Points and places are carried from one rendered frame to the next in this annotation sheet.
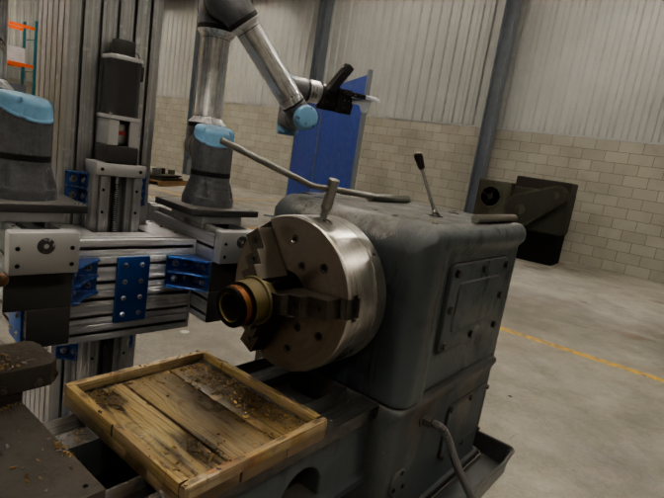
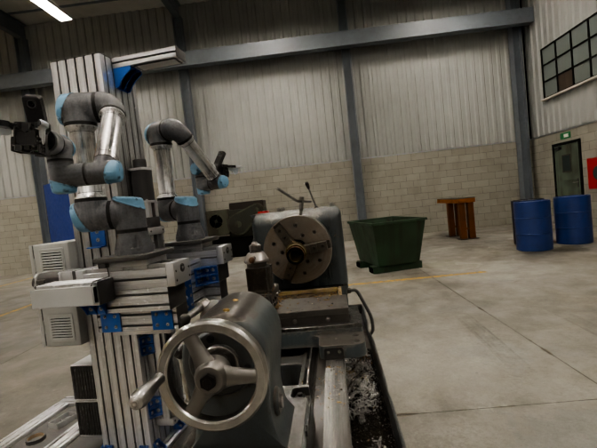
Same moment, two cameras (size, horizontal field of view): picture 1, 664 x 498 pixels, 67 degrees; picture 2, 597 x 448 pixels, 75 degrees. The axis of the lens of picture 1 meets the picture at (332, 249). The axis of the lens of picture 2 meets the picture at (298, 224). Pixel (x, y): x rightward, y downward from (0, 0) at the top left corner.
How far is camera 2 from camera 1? 1.14 m
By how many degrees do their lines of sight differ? 33
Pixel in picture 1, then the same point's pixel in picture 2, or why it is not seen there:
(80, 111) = not seen: hidden behind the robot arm
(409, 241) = (330, 214)
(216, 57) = (168, 160)
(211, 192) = (198, 230)
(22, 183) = (147, 242)
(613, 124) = (270, 160)
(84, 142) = not seen: hidden behind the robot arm
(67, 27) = not seen: hidden behind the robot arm
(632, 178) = (291, 188)
